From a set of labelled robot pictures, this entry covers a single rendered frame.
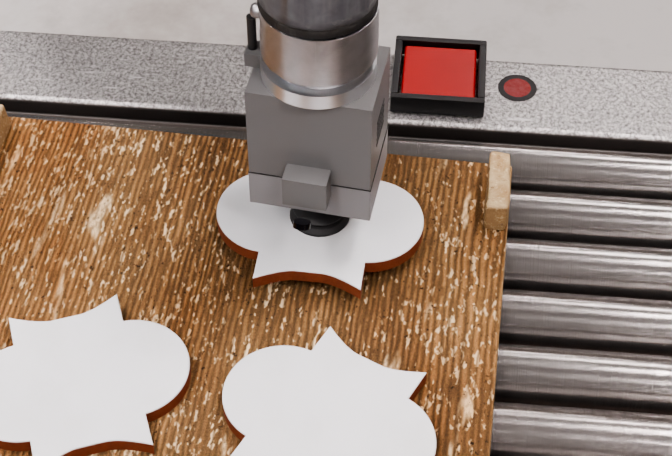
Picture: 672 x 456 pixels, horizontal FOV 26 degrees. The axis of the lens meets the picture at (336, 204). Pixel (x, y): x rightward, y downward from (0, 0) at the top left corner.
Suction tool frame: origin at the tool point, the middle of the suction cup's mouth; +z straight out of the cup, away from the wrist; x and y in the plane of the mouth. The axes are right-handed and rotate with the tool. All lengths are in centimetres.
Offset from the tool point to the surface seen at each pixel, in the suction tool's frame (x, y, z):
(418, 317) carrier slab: -5.7, 8.3, 1.6
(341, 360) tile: -11.2, 4.0, 0.4
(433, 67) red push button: 20.8, 4.9, 2.3
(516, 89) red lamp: 21.1, 11.9, 3.6
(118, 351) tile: -13.7, -10.8, 0.5
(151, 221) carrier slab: -1.0, -12.5, 1.7
